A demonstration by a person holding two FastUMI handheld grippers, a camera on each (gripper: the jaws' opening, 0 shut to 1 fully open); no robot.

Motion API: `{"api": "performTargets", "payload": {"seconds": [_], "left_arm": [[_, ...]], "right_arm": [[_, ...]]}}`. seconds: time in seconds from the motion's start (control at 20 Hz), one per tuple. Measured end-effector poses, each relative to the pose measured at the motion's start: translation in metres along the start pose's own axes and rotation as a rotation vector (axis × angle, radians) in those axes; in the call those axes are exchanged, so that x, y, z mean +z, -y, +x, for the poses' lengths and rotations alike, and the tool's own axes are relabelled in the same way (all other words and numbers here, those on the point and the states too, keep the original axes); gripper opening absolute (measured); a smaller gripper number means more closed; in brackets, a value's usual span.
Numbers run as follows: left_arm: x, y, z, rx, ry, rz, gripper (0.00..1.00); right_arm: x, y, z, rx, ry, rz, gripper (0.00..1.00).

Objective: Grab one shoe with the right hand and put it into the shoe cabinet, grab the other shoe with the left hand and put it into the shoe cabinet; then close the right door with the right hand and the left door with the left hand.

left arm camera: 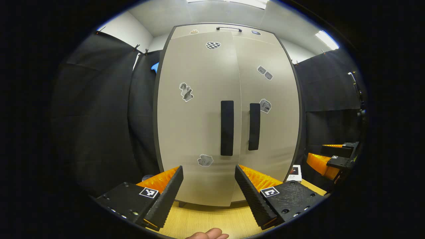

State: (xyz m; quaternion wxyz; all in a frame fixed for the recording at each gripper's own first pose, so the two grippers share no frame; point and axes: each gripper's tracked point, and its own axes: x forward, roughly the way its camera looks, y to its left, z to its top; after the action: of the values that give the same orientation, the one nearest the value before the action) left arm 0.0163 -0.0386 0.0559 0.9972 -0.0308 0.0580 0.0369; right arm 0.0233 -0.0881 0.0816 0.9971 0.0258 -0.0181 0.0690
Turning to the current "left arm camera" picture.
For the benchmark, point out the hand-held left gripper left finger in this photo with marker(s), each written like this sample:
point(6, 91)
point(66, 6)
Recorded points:
point(167, 199)

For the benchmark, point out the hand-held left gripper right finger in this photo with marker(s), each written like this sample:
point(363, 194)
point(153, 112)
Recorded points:
point(252, 196)

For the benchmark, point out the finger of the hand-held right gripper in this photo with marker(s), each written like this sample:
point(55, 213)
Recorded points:
point(338, 151)
point(342, 162)

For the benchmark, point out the white shoe cabinet door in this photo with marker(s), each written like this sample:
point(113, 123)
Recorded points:
point(189, 132)
point(279, 132)

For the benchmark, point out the white shoe cabinet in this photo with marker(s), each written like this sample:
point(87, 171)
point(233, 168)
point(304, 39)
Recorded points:
point(207, 30)

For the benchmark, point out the white cardboard box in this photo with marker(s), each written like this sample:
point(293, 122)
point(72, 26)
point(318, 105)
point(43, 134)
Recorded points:
point(295, 174)

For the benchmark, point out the ceiling light panel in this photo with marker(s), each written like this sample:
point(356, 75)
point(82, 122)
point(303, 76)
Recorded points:
point(245, 3)
point(327, 39)

